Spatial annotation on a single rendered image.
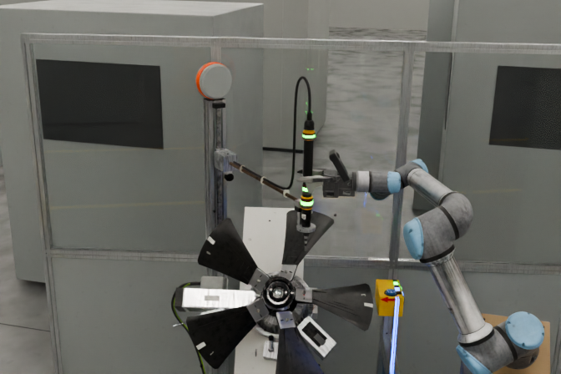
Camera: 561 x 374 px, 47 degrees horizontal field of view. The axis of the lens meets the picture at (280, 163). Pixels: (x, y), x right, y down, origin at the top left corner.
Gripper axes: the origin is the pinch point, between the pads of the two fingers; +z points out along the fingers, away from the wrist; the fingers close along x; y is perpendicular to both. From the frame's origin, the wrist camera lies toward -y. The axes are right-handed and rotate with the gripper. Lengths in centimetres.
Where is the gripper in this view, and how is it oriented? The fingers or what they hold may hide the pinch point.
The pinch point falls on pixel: (299, 174)
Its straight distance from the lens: 230.4
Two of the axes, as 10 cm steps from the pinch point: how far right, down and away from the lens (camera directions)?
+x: 0.4, -3.0, 9.5
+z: -10.0, -0.3, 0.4
